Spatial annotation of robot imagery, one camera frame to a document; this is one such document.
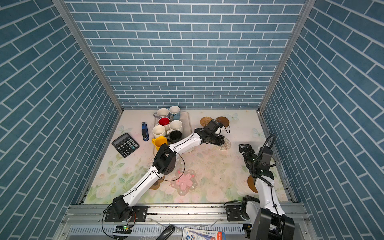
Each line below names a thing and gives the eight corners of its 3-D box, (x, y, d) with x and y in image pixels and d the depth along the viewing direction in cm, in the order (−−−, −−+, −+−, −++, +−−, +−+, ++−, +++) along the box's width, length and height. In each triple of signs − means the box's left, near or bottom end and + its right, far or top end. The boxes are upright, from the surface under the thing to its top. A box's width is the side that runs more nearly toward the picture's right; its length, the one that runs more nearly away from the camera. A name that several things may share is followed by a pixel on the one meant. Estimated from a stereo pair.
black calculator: (112, 144, 102) (110, 142, 99) (128, 134, 108) (126, 131, 105) (124, 158, 95) (122, 156, 93) (140, 146, 101) (138, 144, 99)
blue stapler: (144, 142, 104) (142, 138, 101) (142, 125, 113) (140, 122, 110) (149, 140, 105) (148, 137, 102) (147, 124, 114) (145, 121, 111)
